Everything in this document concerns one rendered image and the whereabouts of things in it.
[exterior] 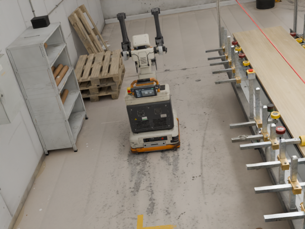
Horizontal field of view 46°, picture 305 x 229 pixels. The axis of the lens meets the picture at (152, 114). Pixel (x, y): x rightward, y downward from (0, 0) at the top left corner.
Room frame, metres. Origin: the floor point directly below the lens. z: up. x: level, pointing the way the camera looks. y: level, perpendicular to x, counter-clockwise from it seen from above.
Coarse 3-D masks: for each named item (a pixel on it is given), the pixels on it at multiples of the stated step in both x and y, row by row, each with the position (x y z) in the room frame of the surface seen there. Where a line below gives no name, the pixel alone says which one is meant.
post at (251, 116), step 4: (252, 80) 3.03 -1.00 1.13; (252, 84) 3.03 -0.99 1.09; (252, 88) 3.03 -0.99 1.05; (252, 92) 3.03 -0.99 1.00; (252, 96) 3.03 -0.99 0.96; (252, 100) 3.03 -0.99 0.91; (252, 104) 3.03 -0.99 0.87; (252, 108) 3.03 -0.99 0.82; (252, 112) 3.03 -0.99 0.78; (252, 116) 3.03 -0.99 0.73
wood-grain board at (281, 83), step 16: (240, 32) 5.07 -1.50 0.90; (256, 32) 4.95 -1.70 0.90; (272, 32) 4.83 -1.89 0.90; (256, 48) 4.35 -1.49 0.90; (272, 48) 4.26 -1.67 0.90; (288, 48) 4.17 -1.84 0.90; (304, 48) 4.08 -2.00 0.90; (256, 64) 3.87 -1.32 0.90; (272, 64) 3.79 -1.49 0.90; (288, 64) 3.71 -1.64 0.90; (304, 64) 3.64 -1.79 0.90; (272, 80) 3.39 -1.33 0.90; (288, 80) 3.32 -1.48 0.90; (304, 80) 3.26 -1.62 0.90; (272, 96) 3.05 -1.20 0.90; (288, 96) 3.00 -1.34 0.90; (304, 96) 2.95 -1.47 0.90; (288, 112) 2.72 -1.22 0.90; (304, 112) 2.67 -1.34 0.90; (288, 128) 2.48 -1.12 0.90; (304, 128) 2.44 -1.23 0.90
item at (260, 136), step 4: (248, 136) 2.52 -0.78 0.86; (252, 136) 2.51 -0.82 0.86; (256, 136) 2.50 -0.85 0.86; (260, 136) 2.49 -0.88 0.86; (276, 136) 2.48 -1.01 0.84; (280, 136) 2.47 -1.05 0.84; (232, 140) 2.51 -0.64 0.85; (236, 140) 2.51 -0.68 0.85; (240, 140) 2.51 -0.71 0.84; (244, 140) 2.50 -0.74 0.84; (248, 140) 2.50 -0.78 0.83
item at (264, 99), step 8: (256, 80) 3.66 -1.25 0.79; (264, 96) 3.32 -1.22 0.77; (264, 104) 3.32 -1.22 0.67; (280, 120) 2.73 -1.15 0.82; (288, 136) 2.50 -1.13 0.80; (288, 144) 2.50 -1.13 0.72; (288, 152) 2.49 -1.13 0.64; (296, 152) 2.29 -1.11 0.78; (304, 168) 2.11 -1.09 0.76; (304, 176) 2.10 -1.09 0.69
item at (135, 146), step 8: (176, 112) 4.20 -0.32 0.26; (176, 120) 3.98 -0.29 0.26; (176, 128) 3.79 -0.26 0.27; (136, 136) 3.75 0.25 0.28; (144, 136) 3.73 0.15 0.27; (176, 136) 3.67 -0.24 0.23; (136, 144) 3.72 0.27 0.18; (144, 144) 3.71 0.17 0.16; (152, 144) 3.69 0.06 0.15; (160, 144) 3.69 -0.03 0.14; (168, 144) 3.68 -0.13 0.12; (176, 144) 3.66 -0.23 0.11; (136, 152) 3.73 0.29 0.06
